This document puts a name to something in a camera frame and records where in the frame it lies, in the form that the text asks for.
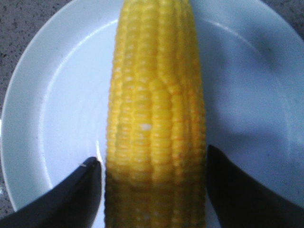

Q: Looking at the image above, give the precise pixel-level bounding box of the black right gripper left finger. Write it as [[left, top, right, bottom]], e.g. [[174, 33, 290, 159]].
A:
[[0, 157, 102, 228]]

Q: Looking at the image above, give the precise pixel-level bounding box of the yellow corn cob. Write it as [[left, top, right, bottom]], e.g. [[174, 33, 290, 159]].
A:
[[105, 0, 206, 228]]

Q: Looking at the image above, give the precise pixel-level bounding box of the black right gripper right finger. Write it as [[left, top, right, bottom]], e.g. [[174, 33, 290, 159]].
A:
[[207, 145, 304, 228]]

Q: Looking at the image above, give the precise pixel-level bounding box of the light blue round plate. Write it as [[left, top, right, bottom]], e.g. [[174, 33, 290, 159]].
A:
[[1, 0, 304, 228]]

